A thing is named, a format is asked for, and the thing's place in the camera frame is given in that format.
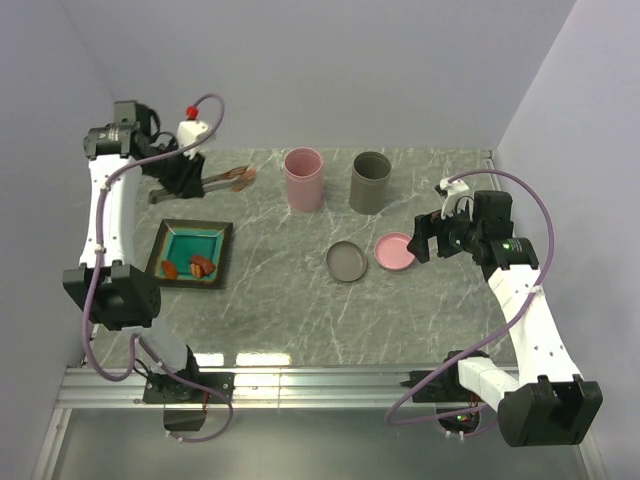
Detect metal tongs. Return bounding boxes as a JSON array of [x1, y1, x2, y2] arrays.
[[148, 172, 231, 205]]

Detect red shrimp piece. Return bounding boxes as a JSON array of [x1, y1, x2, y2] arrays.
[[222, 166, 257, 192]]

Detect purple cable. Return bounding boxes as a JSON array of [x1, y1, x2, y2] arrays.
[[81, 93, 235, 444], [384, 169, 556, 444]]

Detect pink round lid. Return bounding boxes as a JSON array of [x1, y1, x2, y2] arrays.
[[374, 232, 415, 271]]

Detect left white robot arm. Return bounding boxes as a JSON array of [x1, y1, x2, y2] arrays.
[[62, 115, 203, 402]]

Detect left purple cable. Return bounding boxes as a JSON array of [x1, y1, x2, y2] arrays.
[[81, 93, 235, 444]]

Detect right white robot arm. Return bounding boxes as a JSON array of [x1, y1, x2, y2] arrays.
[[408, 187, 603, 447]]

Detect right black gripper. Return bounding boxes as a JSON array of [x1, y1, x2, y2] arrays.
[[406, 199, 483, 263]]

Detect grey round lid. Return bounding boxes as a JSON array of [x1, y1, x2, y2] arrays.
[[326, 240, 368, 282]]

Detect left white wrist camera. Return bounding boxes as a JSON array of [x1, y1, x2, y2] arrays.
[[176, 105, 210, 148]]

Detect aluminium mounting rail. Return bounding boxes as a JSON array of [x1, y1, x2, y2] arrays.
[[54, 364, 436, 410]]

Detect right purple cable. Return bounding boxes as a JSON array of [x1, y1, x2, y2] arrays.
[[384, 169, 556, 444]]

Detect grey cylindrical container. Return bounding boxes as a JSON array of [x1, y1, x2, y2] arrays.
[[349, 151, 392, 215]]

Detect brown red meat piece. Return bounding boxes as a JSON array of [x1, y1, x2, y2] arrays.
[[189, 254, 216, 279]]

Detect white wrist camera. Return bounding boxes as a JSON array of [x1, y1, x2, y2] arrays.
[[435, 179, 470, 219], [176, 105, 210, 148]]

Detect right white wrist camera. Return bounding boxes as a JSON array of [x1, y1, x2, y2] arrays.
[[435, 179, 470, 219]]

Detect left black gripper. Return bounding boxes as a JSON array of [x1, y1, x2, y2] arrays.
[[142, 137, 206, 199]]

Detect pink cylindrical container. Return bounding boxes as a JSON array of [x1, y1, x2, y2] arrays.
[[284, 148, 323, 212]]

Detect brown sausage piece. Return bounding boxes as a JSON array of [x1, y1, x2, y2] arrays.
[[160, 260, 179, 280]]

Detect black teal square plate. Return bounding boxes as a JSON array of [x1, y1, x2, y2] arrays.
[[145, 219, 234, 290]]

